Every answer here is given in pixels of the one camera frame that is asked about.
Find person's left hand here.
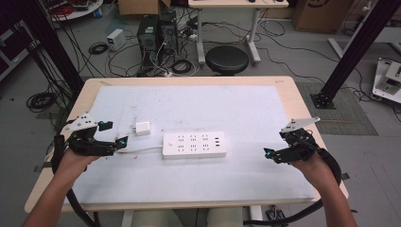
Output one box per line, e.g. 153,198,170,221
55,147,102,178

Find round white table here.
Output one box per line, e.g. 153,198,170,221
40,0,105,23

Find coiled black cable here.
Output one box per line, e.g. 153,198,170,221
26,91,59,114
87,42,110,56
171,59,194,76

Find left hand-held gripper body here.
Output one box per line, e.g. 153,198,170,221
61,112,117,157

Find white electronic device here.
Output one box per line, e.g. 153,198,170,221
371,57,401,105

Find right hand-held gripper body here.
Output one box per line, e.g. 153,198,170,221
272,116,322,165

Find grey floor mat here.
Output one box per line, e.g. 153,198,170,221
295,81,379,137

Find white power supply box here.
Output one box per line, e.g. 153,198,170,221
106,27,128,52

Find black round stool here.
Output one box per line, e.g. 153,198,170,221
204,44,250,77

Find black metal stand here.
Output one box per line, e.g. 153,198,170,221
19,0,85,96
309,0,401,110

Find white charger adapter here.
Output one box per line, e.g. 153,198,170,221
131,120,152,137

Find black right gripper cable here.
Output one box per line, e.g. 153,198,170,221
243,147,343,227

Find white power strip cable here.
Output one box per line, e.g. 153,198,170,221
116,145,165,155

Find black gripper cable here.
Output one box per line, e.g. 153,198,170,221
243,147,343,227
49,119,102,227

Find black computer tower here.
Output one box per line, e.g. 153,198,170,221
136,13,161,69
158,9,180,57

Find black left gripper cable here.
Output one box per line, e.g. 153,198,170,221
49,119,102,227

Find white table mat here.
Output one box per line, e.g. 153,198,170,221
63,84,317,206

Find light wooden table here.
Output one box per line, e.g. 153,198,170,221
24,75,350,214

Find person's legs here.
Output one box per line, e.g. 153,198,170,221
130,206,246,227

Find white power strip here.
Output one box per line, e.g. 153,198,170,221
162,131,228,160

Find white desk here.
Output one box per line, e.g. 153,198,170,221
187,0,289,66

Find person's right hand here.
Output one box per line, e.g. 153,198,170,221
288,150,333,186

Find grey metal rack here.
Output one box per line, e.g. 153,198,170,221
0,20,42,83

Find large brown cardboard box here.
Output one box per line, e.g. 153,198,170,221
290,0,355,34

